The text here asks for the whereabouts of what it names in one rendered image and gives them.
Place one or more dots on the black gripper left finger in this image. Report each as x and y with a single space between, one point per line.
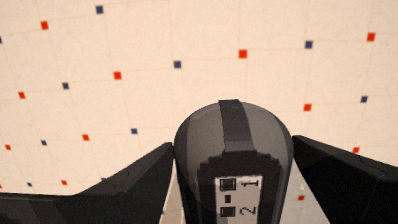
134 195

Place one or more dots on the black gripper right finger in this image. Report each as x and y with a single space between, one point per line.
350 188

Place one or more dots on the dark grey controller unit with green rocker switches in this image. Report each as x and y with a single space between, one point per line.
233 161

